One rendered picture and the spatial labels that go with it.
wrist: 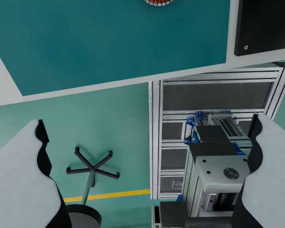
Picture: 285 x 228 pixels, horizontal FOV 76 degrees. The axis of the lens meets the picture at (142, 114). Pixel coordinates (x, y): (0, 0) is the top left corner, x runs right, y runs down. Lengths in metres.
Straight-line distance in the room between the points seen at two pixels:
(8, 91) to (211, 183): 0.63
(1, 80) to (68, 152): 1.30
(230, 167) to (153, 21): 0.41
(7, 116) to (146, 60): 1.51
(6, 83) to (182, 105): 0.95
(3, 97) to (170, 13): 0.55
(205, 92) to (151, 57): 0.75
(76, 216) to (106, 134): 0.64
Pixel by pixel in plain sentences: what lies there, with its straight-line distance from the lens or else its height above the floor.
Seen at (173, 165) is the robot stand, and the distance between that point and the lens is 1.59.
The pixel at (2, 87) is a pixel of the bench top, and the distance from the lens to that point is 0.70.
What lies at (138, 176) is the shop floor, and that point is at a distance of 2.01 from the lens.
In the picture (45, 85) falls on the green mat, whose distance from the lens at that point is 0.62.
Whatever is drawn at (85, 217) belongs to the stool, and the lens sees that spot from 1.53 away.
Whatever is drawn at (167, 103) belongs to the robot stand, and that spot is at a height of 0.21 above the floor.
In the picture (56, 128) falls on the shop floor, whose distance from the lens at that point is 1.74.
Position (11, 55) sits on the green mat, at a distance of 0.63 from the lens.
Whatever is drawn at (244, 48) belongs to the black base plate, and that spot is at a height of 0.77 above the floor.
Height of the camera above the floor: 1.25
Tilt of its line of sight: 57 degrees down
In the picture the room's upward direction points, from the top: 180 degrees clockwise
